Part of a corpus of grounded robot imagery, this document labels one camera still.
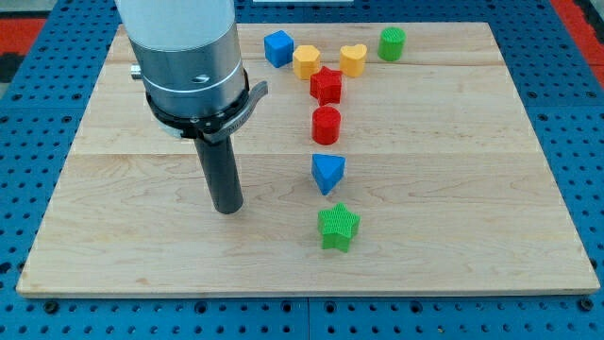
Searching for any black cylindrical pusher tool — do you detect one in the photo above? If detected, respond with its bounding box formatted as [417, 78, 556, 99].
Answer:
[194, 137, 243, 214]

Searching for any red cylinder block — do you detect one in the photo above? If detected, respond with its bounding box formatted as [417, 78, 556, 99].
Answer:
[311, 106, 342, 145]

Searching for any green star block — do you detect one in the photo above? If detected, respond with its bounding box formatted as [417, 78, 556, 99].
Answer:
[317, 202, 361, 253]

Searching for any green cylinder block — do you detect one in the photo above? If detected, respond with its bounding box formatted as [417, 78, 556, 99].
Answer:
[377, 26, 407, 61]

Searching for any yellow hexagon block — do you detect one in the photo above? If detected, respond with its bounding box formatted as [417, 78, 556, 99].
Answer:
[293, 45, 321, 80]

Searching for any blue cube block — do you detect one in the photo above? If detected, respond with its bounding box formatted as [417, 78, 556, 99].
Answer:
[263, 30, 294, 68]

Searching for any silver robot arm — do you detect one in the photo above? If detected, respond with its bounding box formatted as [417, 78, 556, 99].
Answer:
[115, 0, 268, 144]

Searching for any yellow heart block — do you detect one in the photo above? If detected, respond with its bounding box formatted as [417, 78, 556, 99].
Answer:
[339, 44, 367, 77]

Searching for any blue triangle block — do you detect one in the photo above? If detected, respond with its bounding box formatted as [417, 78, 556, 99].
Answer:
[311, 154, 345, 196]

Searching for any wooden board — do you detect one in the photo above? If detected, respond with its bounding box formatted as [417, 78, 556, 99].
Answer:
[16, 23, 600, 298]

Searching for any red star block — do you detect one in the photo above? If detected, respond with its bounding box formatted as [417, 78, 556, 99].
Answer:
[310, 66, 343, 106]

